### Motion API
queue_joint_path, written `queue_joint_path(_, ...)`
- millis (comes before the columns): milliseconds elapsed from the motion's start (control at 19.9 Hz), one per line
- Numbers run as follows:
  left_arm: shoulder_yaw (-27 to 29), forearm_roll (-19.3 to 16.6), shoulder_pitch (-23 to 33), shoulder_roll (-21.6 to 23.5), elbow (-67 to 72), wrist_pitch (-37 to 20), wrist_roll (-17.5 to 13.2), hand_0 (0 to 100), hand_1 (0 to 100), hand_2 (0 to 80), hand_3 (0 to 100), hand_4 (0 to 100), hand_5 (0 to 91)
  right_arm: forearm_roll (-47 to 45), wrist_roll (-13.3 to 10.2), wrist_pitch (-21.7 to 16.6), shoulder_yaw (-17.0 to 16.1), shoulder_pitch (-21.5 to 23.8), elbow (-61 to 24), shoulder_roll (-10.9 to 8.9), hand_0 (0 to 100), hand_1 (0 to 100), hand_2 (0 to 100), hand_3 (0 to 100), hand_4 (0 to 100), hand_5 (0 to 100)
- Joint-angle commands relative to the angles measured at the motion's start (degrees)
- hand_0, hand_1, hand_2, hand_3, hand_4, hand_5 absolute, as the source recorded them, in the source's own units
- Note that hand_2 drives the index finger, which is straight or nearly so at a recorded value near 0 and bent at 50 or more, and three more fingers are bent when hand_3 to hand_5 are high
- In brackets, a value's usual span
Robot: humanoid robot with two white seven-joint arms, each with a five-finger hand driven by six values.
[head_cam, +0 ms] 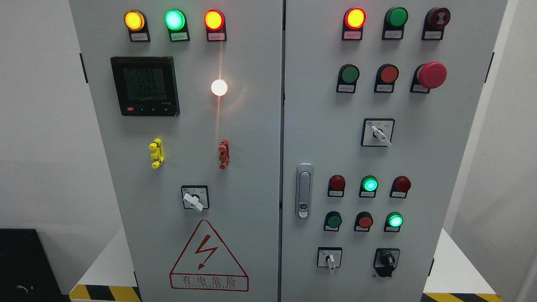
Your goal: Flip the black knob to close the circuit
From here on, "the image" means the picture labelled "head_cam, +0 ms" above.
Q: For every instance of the green lit indicator light top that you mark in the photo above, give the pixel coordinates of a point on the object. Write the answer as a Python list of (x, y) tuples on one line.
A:
[(177, 25)]

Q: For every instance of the dark red indicator light left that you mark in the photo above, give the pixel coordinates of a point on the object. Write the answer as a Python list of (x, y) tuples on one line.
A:
[(336, 186)]

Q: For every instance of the red push button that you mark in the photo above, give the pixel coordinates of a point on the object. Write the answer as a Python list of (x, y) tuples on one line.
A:
[(363, 222), (386, 77)]

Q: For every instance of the red electric hazard warning sticker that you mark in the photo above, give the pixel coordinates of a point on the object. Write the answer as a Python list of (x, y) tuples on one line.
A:
[(206, 263)]

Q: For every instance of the yellow indicator light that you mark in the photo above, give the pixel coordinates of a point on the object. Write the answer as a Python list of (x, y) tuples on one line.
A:
[(138, 29)]

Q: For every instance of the white selector switch right upper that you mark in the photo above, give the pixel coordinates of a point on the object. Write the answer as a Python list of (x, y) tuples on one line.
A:
[(377, 132)]

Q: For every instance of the white lit indicator lamp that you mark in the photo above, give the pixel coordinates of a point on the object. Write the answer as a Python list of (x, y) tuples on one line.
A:
[(219, 87)]

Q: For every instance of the black rotary knob switch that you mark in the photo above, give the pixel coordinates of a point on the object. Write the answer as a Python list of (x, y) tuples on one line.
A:
[(385, 261)]

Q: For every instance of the green indicator light top right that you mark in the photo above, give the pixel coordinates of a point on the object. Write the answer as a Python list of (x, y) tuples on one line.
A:
[(394, 22)]

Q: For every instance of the red terminal connector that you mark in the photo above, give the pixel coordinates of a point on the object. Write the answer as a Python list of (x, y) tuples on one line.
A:
[(224, 156)]

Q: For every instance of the grey right cabinet door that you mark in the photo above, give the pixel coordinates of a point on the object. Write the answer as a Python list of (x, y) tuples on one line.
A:
[(324, 128)]

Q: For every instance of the red-orange indicator light left door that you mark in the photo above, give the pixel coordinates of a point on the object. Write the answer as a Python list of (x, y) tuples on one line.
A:
[(215, 23)]

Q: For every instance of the green push button lower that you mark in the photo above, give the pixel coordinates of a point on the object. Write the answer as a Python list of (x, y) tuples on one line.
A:
[(332, 221)]

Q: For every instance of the white selector switch lower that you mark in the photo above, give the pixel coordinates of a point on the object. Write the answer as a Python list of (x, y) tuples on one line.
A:
[(329, 257)]

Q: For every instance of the black box lower left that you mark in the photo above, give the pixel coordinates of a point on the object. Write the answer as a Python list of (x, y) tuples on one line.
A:
[(25, 273)]

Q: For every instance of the green push button upper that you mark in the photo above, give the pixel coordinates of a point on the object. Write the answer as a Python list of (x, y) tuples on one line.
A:
[(347, 79)]

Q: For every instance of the grey left cabinet door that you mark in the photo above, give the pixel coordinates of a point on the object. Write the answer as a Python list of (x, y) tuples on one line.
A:
[(244, 197)]

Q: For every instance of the green push button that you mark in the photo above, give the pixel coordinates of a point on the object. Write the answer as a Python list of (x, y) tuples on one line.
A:
[(332, 221), (347, 79)]

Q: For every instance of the green illuminated button lower right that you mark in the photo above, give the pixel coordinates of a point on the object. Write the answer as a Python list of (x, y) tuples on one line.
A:
[(393, 222)]

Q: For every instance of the red lit indicator light right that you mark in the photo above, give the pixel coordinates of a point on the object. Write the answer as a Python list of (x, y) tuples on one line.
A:
[(353, 24)]

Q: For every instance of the white selector switch left door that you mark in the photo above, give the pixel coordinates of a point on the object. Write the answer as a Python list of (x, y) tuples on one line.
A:
[(195, 197)]

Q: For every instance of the black digital power meter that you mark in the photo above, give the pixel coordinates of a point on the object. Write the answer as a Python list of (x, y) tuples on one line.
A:
[(146, 86)]

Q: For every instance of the white selector switch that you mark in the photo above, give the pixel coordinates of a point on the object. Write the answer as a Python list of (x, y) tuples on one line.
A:
[(329, 257), (377, 132)]

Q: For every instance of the grey cabinet door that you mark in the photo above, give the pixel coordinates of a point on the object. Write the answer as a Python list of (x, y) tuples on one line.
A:
[(324, 128), (244, 197)]

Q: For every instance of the red push button lower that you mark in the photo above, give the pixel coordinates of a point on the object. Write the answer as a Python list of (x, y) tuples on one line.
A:
[(363, 222)]

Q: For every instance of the red emergency stop mushroom button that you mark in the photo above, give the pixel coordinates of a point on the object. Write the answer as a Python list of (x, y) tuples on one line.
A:
[(428, 76)]

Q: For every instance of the yellow terminal connector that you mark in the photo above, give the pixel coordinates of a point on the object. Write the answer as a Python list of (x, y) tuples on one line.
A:
[(156, 153)]

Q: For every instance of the red push button upper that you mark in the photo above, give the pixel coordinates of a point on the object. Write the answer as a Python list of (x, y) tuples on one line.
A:
[(386, 77)]

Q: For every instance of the silver door handle lock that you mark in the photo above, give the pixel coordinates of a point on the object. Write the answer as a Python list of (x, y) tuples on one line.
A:
[(303, 190)]

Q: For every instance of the white platform with hazard stripes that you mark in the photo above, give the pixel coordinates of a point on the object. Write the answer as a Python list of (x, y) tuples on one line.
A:
[(453, 278)]

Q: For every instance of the green lit indicator middle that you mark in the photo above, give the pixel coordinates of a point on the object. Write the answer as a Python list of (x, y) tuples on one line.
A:
[(368, 187)]

